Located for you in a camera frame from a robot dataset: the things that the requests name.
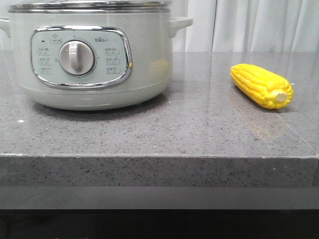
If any yellow corn cob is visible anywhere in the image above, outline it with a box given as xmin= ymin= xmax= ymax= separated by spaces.
xmin=230 ymin=64 xmax=294 ymax=110

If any glass pot lid steel rim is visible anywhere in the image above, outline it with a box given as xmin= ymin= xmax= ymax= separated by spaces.
xmin=7 ymin=0 xmax=172 ymax=13

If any pale green electric cooking pot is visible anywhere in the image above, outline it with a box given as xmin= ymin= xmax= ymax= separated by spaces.
xmin=0 ymin=11 xmax=192 ymax=111

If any grey pot control dial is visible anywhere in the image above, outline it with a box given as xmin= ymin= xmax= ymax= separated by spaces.
xmin=59 ymin=40 xmax=95 ymax=76

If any white curtain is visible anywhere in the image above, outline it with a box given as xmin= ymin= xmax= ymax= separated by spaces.
xmin=0 ymin=0 xmax=319 ymax=53

